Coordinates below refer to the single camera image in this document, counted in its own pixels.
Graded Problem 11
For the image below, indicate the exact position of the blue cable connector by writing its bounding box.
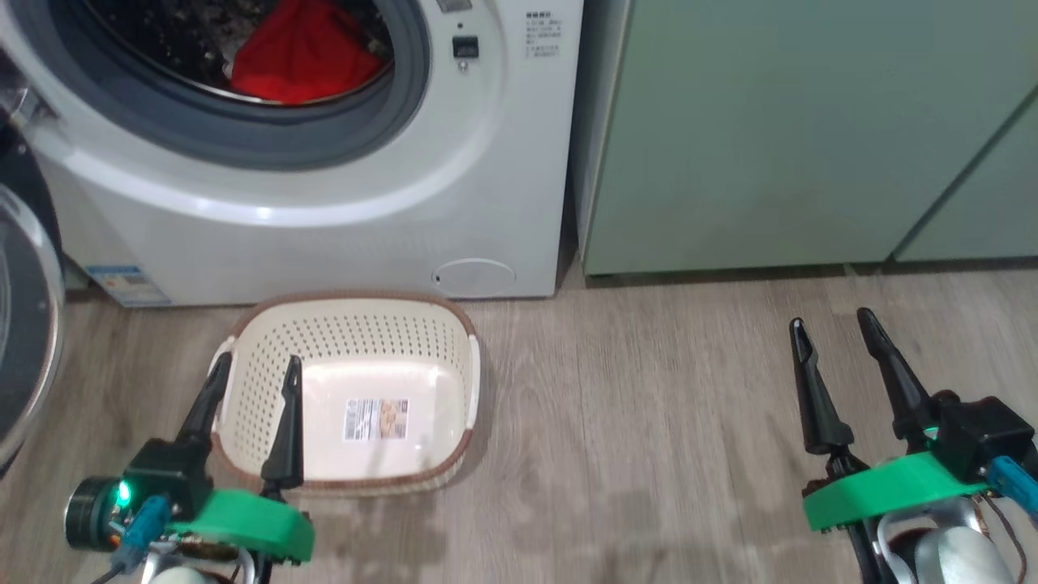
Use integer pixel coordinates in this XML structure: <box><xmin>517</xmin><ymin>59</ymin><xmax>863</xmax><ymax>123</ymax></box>
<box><xmin>105</xmin><ymin>495</ymin><xmax>173</xmax><ymax>584</ymax></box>
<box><xmin>988</xmin><ymin>456</ymin><xmax>1038</xmax><ymax>516</ymax></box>

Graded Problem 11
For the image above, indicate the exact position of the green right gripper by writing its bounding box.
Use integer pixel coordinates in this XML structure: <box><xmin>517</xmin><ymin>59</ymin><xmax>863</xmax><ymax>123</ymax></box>
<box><xmin>789</xmin><ymin>308</ymin><xmax>990</xmax><ymax>532</ymax></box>

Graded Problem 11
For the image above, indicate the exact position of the cream perforated laundry basket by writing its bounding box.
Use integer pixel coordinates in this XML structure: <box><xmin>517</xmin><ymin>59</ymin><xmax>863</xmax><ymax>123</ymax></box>
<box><xmin>207</xmin><ymin>290</ymin><xmax>483</xmax><ymax>497</ymax></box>

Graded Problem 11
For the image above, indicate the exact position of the pale green base cabinet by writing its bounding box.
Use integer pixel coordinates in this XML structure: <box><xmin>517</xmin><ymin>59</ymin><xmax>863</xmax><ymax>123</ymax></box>
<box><xmin>892</xmin><ymin>97</ymin><xmax>1038</xmax><ymax>264</ymax></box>
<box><xmin>577</xmin><ymin>0</ymin><xmax>1038</xmax><ymax>278</ymax></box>

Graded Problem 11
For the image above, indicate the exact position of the thin right arm cable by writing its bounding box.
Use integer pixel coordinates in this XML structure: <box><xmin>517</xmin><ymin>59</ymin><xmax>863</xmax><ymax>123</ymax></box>
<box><xmin>973</xmin><ymin>495</ymin><xmax>1038</xmax><ymax>562</ymax></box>

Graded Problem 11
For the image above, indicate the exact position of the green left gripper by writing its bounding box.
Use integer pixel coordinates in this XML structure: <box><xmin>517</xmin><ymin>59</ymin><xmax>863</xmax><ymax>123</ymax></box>
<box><xmin>166</xmin><ymin>353</ymin><xmax>315</xmax><ymax>565</ymax></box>

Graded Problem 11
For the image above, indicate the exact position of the printed basket bottom sticker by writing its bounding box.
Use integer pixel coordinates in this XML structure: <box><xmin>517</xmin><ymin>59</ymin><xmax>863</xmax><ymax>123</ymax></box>
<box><xmin>344</xmin><ymin>397</ymin><xmax>409</xmax><ymax>443</ymax></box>

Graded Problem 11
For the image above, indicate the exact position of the blue energy label sticker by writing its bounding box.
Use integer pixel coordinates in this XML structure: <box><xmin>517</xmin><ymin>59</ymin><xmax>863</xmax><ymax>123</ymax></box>
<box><xmin>85</xmin><ymin>264</ymin><xmax>173</xmax><ymax>309</ymax></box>

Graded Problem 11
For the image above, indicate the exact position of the blue right cable connector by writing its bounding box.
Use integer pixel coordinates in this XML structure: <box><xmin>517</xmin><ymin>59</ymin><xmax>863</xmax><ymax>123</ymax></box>
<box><xmin>988</xmin><ymin>456</ymin><xmax>1038</xmax><ymax>516</ymax></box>

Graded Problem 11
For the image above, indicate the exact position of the grey glass washing machine door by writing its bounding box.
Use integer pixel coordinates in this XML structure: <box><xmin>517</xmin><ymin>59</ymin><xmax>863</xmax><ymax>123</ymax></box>
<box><xmin>0</xmin><ymin>49</ymin><xmax>67</xmax><ymax>479</ymax></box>

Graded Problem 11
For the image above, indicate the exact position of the blue left cable connector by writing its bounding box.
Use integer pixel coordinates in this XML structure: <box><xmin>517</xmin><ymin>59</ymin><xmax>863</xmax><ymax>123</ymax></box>
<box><xmin>105</xmin><ymin>495</ymin><xmax>173</xmax><ymax>584</ymax></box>

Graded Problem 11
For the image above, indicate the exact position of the white front-load washing machine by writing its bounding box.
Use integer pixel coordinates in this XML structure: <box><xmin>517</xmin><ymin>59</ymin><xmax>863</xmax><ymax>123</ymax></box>
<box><xmin>0</xmin><ymin>0</ymin><xmax>585</xmax><ymax>309</ymax></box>

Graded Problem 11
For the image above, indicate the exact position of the red white-striped garment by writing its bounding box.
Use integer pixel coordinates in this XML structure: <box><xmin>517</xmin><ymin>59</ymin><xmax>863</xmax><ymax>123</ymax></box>
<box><xmin>229</xmin><ymin>0</ymin><xmax>390</xmax><ymax>106</ymax></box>

